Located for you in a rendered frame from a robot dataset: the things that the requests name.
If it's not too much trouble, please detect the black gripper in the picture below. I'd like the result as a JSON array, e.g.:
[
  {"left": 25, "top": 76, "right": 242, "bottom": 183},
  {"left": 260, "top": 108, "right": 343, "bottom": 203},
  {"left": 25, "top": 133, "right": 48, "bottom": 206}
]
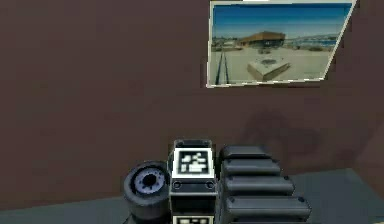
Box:
[{"left": 122, "top": 160, "right": 172, "bottom": 224}]

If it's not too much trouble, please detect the framed seaside landscape picture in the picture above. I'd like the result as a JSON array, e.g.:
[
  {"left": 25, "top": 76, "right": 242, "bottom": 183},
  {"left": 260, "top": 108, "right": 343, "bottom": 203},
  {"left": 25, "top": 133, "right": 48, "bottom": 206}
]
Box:
[{"left": 205, "top": 0, "right": 358, "bottom": 89}]

